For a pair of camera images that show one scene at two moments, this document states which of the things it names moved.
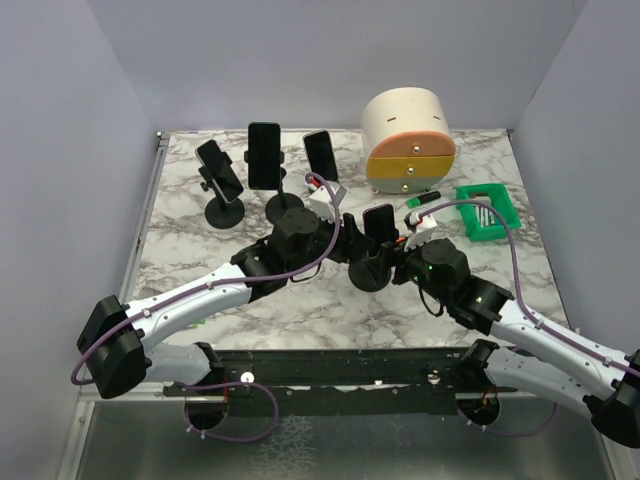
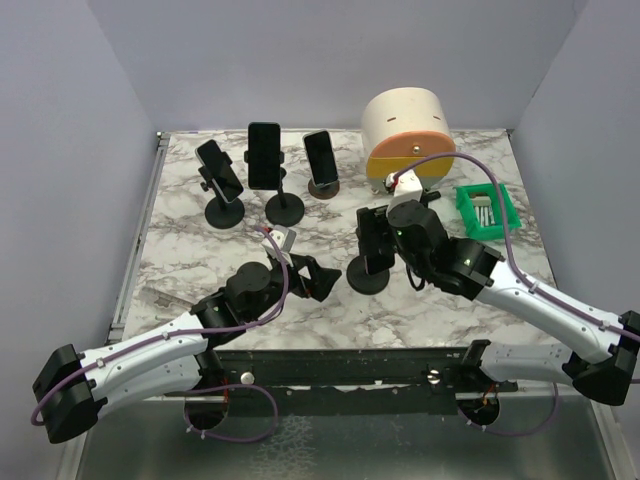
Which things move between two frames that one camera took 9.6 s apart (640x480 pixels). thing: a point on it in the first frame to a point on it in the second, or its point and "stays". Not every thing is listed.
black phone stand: [372, 274] stays
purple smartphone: [379, 223] stays
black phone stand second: [278, 203] stays
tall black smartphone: [264, 155] stays
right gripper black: [400, 256] to [370, 221]
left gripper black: [351, 244] to [320, 280]
